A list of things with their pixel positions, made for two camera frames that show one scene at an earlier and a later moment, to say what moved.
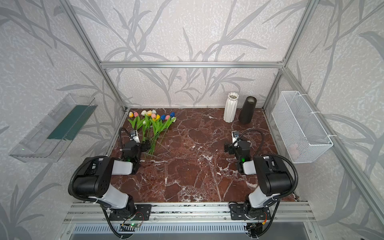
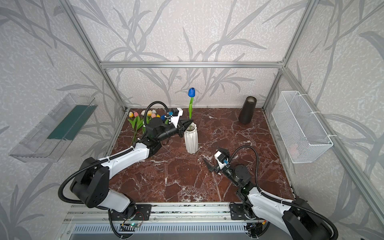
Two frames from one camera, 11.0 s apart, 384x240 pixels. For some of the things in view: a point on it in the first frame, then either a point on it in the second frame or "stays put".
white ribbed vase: [231, 107] -> [191, 138]
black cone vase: [247, 109] stays put
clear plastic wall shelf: [47, 140] stays put
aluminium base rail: [189, 212] stays put
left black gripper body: [130, 149] -> [179, 128]
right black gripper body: [237, 147] -> [216, 167]
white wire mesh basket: [303, 135] stays put
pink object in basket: [294, 150] stays put
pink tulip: [138, 121] stays put
